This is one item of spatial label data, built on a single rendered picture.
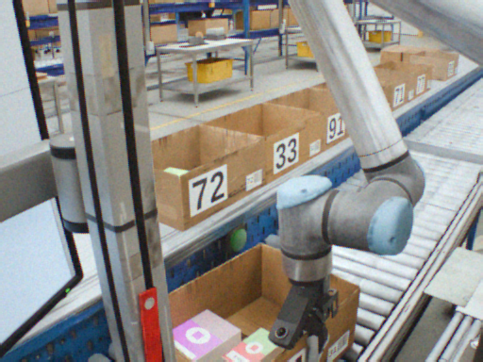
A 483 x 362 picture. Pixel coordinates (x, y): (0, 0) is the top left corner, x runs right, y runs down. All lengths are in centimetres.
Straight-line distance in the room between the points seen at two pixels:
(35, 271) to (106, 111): 19
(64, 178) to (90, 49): 11
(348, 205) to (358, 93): 19
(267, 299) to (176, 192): 37
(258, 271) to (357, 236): 53
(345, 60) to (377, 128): 12
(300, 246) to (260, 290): 49
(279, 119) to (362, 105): 118
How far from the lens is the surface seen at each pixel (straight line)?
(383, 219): 69
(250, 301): 122
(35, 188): 39
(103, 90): 29
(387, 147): 80
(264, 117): 199
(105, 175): 30
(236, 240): 137
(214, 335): 103
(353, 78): 78
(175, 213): 130
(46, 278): 44
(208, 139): 167
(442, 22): 57
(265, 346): 105
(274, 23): 918
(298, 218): 74
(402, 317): 125
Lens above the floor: 151
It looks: 23 degrees down
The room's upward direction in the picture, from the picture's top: 2 degrees counter-clockwise
